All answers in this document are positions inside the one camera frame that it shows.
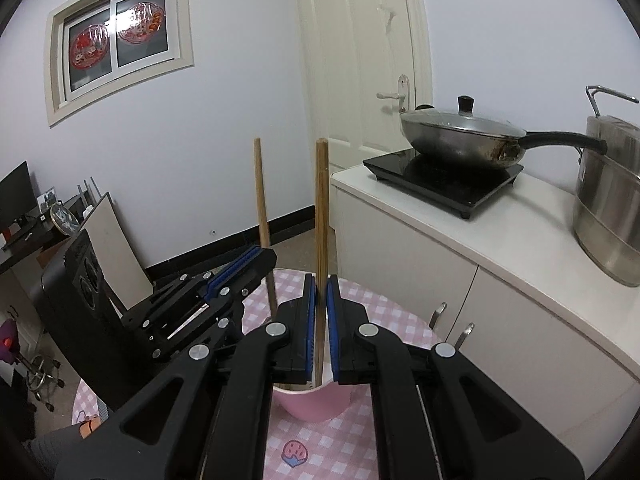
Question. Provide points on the stainless steel steamer pot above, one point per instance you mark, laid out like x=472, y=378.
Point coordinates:
x=606, y=208

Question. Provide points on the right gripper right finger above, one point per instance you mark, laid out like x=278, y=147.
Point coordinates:
x=436, y=415

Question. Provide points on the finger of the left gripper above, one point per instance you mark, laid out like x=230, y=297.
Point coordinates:
x=173, y=314
x=239, y=279

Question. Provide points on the black monitor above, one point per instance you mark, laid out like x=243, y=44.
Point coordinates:
x=17, y=197

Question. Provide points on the steel wok with lid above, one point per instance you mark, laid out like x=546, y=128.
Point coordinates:
x=465, y=136

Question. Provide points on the white kitchen cabinet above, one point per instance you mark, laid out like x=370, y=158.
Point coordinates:
x=514, y=290

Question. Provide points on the window with red decorations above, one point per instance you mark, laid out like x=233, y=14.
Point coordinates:
x=95, y=48

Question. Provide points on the black induction cooker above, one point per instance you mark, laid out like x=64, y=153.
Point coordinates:
x=456, y=186

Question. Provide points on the wooden chopstick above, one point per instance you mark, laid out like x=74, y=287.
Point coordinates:
x=321, y=228
x=263, y=227

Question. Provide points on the white board leaning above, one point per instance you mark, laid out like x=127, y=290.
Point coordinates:
x=120, y=266

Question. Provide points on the round desk clock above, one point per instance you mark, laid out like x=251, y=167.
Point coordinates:
x=63, y=219

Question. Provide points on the cream door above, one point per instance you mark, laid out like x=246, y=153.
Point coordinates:
x=366, y=62

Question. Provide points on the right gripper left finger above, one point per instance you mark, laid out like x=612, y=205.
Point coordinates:
x=206, y=415

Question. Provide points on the metal stool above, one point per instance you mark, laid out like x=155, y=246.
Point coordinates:
x=42, y=377

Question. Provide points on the pink cup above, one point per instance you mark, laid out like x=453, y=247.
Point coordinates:
x=307, y=402

